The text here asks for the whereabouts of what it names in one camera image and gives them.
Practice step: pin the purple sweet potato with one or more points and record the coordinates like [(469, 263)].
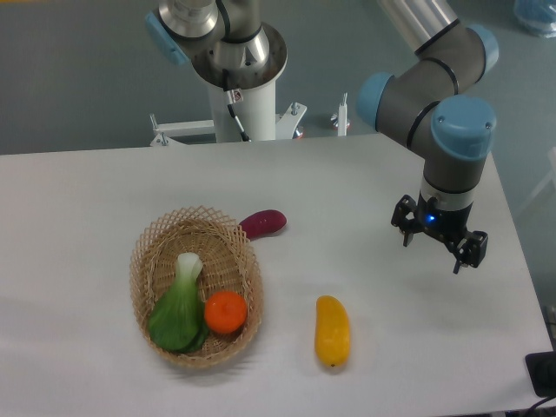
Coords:
[(263, 223)]

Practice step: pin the black device at edge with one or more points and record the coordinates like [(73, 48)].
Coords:
[(541, 369)]

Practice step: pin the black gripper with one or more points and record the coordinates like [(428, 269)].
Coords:
[(445, 226)]

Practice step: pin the yellow mango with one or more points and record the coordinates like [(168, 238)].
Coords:
[(332, 338)]

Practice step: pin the blue bag in corner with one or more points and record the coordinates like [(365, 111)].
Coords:
[(537, 16)]

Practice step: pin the orange fruit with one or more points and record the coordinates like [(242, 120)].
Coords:
[(225, 312)]

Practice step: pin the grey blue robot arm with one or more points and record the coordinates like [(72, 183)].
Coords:
[(425, 110)]

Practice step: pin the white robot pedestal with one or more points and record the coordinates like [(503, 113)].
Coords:
[(241, 83)]

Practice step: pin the green bok choy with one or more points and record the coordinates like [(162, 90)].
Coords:
[(177, 323)]

